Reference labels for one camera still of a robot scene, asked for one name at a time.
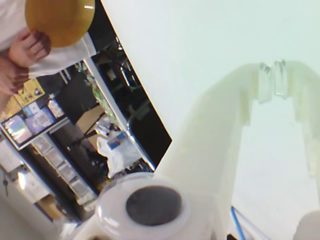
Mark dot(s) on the hanging keys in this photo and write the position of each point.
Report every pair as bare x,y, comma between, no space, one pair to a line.
5,185

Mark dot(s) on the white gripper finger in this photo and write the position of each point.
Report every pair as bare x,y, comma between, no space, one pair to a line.
307,95
207,140

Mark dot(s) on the person in white shirt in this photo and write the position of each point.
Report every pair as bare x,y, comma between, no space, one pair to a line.
67,57

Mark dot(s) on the yellow plastic bowl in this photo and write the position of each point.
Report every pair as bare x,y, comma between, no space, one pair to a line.
62,22

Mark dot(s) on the yellow poster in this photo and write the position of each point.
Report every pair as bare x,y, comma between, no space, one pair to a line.
28,96

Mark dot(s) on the person's bare forearm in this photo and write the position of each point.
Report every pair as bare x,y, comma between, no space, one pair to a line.
10,77

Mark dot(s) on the white plastic bag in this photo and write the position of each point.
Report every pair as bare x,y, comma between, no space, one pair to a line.
117,155

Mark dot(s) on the small drawer cabinet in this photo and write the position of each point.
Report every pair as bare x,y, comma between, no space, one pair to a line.
62,170

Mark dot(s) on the green plant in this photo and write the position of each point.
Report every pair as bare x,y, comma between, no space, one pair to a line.
96,92

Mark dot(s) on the person's bare hand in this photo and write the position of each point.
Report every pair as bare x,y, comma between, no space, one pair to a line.
30,50

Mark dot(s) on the picture display board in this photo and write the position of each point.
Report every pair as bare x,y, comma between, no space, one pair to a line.
32,122

